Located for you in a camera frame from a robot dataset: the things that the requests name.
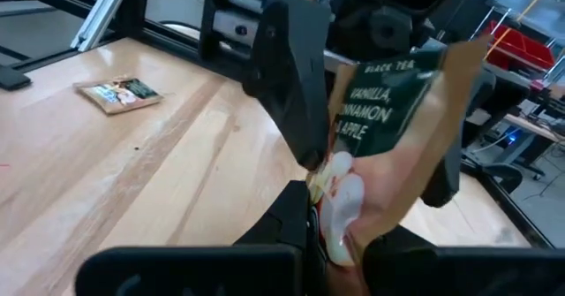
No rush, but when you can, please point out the large red storage bin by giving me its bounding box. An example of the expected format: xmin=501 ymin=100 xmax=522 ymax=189
xmin=483 ymin=19 xmax=556 ymax=71

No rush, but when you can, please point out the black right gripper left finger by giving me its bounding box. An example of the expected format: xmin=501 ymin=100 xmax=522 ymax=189
xmin=74 ymin=179 xmax=319 ymax=296

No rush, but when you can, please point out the black frame clip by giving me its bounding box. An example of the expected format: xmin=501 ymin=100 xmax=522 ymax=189
xmin=0 ymin=64 xmax=33 ymax=92

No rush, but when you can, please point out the silver aluminium bracket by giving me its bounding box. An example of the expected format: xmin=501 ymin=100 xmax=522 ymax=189
xmin=69 ymin=0 xmax=132 ymax=53

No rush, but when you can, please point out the yellow cable with plug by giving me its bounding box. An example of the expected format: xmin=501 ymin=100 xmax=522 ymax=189
xmin=483 ymin=0 xmax=555 ymax=62

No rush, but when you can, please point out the wooden workbench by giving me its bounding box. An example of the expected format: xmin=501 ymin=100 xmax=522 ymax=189
xmin=502 ymin=110 xmax=565 ymax=164

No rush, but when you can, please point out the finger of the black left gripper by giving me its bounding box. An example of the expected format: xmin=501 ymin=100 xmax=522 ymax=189
xmin=242 ymin=0 xmax=333 ymax=172
xmin=421 ymin=110 xmax=469 ymax=209

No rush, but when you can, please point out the beige vanilla apple tea sachet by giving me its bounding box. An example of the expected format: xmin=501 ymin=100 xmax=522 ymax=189
xmin=306 ymin=34 xmax=494 ymax=296
xmin=72 ymin=76 xmax=165 ymax=116

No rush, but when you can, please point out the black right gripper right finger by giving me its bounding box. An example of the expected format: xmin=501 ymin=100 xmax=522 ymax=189
xmin=361 ymin=224 xmax=565 ymax=296

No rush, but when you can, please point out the black office chair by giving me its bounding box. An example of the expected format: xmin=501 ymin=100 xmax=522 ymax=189
xmin=461 ymin=68 xmax=546 ymax=195

